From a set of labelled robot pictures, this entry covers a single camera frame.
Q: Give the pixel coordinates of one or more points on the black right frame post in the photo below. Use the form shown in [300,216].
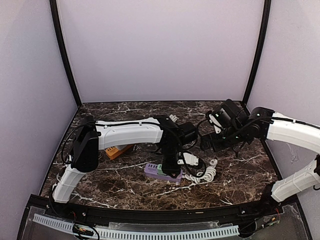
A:
[258,51]

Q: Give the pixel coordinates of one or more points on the green charger plug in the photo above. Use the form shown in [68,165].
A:
[159,170]

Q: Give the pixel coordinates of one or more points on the black left frame post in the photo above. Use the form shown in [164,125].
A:
[63,52]

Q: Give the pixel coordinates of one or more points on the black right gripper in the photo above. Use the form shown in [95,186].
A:
[216,146]

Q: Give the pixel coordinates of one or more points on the orange power strip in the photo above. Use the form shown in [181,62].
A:
[113,152]

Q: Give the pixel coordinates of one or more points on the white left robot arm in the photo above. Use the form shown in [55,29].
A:
[93,136]

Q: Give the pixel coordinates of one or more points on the black frame post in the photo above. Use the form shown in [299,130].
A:
[258,51]
[63,52]

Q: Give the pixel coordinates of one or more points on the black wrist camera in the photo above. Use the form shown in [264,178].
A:
[189,133]
[228,114]

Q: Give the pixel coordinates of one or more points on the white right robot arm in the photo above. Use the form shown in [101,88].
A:
[268,125]

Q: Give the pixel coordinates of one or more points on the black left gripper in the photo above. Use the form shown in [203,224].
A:
[169,169]

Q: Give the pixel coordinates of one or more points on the purple power strip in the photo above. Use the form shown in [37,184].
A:
[150,170]

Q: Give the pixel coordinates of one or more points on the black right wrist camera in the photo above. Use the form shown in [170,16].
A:
[228,114]

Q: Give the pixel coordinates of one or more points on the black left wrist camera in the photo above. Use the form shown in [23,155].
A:
[189,133]

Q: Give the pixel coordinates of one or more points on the black front rail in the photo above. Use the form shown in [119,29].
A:
[236,214]

